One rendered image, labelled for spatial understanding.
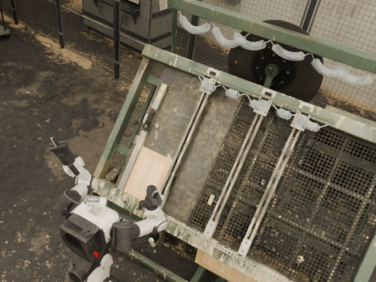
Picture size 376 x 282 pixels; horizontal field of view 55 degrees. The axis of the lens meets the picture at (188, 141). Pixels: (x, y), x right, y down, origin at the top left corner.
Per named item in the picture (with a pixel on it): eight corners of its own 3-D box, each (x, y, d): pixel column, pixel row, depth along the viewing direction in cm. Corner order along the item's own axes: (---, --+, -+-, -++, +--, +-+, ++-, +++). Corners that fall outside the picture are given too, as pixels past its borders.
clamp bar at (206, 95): (153, 205, 297) (141, 208, 274) (211, 71, 292) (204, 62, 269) (164, 211, 293) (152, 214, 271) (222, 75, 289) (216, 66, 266)
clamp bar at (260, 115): (202, 231, 283) (194, 236, 260) (264, 90, 278) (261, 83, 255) (214, 238, 280) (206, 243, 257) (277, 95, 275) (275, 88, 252)
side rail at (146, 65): (99, 175, 321) (92, 175, 310) (148, 60, 317) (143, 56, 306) (104, 178, 319) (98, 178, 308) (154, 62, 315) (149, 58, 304)
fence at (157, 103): (119, 188, 307) (117, 188, 303) (163, 84, 304) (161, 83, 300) (123, 190, 306) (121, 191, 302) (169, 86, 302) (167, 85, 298)
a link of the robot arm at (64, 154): (49, 141, 222) (59, 153, 230) (46, 153, 215) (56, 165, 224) (68, 136, 220) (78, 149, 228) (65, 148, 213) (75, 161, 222)
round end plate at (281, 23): (218, 95, 333) (236, 8, 283) (221, 93, 337) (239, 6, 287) (302, 128, 308) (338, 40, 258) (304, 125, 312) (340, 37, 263)
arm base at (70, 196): (74, 216, 236) (65, 222, 225) (60, 203, 237) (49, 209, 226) (86, 199, 232) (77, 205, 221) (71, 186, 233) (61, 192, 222)
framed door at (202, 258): (195, 259, 335) (194, 261, 334) (205, 222, 301) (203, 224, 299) (288, 312, 308) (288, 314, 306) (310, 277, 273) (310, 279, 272)
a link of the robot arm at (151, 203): (151, 208, 192) (149, 215, 203) (167, 202, 196) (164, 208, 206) (141, 188, 197) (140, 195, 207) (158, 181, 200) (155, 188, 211)
